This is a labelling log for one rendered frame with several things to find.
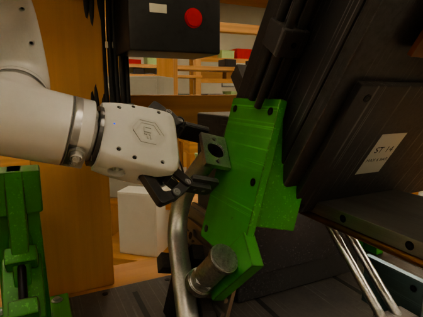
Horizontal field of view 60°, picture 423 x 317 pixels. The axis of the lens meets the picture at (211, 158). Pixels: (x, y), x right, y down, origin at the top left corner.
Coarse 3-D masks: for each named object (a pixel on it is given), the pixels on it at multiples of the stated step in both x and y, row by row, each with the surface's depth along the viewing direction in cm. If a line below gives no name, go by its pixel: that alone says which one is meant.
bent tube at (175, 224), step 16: (208, 144) 51; (224, 144) 52; (208, 160) 49; (224, 160) 50; (176, 208) 56; (176, 224) 56; (176, 240) 55; (176, 256) 53; (176, 272) 52; (176, 288) 50; (176, 304) 49; (192, 304) 49
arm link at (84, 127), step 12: (84, 108) 41; (72, 120) 40; (84, 120) 41; (96, 120) 43; (72, 132) 40; (84, 132) 40; (96, 132) 42; (72, 144) 40; (84, 144) 41; (72, 156) 40; (84, 156) 42
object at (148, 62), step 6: (132, 60) 949; (138, 60) 955; (144, 60) 992; (150, 60) 967; (156, 60) 973; (132, 66) 941; (138, 66) 947; (144, 66) 953; (150, 66) 960; (156, 66) 966
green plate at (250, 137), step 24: (240, 120) 50; (264, 120) 45; (240, 144) 49; (264, 144) 44; (240, 168) 48; (264, 168) 44; (216, 192) 52; (240, 192) 47; (264, 192) 44; (288, 192) 47; (216, 216) 51; (240, 216) 46; (264, 216) 46; (288, 216) 48; (216, 240) 50
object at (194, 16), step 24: (120, 0) 64; (144, 0) 61; (168, 0) 62; (192, 0) 64; (216, 0) 66; (120, 24) 65; (144, 24) 61; (168, 24) 63; (192, 24) 64; (216, 24) 67; (120, 48) 67; (144, 48) 62; (168, 48) 64; (192, 48) 66; (216, 48) 68
